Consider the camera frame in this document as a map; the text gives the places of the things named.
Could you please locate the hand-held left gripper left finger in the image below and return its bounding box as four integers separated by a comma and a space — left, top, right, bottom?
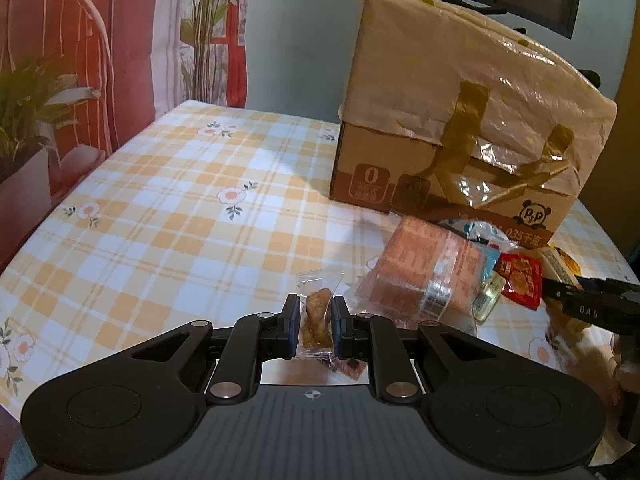
131, 294, 302, 406

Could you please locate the pale yellow snack packet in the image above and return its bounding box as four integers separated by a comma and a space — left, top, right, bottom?
472, 275, 503, 323

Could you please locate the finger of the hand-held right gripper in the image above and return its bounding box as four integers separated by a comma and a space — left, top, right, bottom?
542, 275, 640, 333

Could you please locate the blue white snack packet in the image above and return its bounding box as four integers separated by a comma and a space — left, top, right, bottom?
435, 217, 521, 261

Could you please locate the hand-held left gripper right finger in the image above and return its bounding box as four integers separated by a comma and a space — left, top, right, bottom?
332, 295, 497, 406

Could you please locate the pink snack packet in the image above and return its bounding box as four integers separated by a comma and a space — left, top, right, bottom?
356, 216, 488, 336

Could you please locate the cardboard box with plastic liner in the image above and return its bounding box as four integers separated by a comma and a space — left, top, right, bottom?
329, 0, 618, 248

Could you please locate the clear snack packet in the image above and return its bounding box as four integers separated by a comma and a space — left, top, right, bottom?
294, 270, 346, 361

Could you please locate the red snack packet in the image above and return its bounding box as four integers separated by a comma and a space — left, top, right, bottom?
495, 252, 544, 310

